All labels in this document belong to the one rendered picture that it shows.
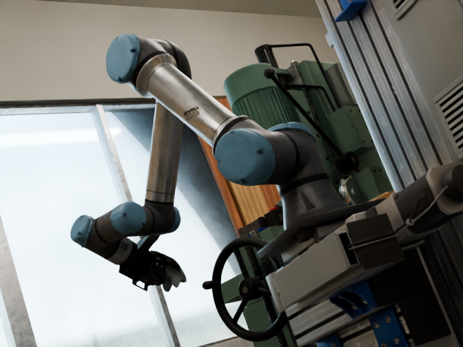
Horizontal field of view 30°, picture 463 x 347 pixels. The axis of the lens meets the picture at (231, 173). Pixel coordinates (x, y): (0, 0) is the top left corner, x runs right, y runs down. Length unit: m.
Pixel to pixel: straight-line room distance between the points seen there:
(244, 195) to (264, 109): 1.64
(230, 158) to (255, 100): 0.94
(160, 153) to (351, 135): 0.83
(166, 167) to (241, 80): 0.67
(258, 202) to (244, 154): 2.58
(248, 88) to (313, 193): 0.93
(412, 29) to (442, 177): 0.31
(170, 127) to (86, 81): 2.17
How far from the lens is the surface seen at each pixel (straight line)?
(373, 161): 2.94
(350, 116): 2.80
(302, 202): 1.86
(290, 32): 5.41
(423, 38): 1.66
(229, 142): 1.78
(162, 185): 2.15
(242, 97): 2.73
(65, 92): 4.19
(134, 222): 2.06
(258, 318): 2.63
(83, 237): 2.13
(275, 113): 2.70
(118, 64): 2.03
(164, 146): 2.14
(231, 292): 2.69
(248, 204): 4.29
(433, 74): 1.65
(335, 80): 2.95
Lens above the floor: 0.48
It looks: 16 degrees up
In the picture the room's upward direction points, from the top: 20 degrees counter-clockwise
